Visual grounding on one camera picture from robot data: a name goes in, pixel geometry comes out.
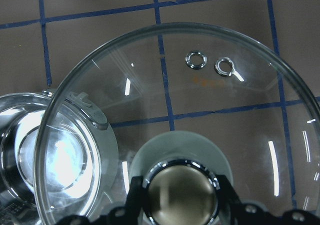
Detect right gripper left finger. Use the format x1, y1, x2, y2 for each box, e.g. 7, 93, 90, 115
126, 176, 150, 222

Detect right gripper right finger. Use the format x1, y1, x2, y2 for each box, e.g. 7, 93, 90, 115
216, 174, 242, 210

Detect glass pot lid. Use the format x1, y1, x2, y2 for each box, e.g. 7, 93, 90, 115
35, 23, 320, 225

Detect mint green steel pot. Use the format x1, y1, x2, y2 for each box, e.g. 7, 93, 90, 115
0, 90, 118, 225

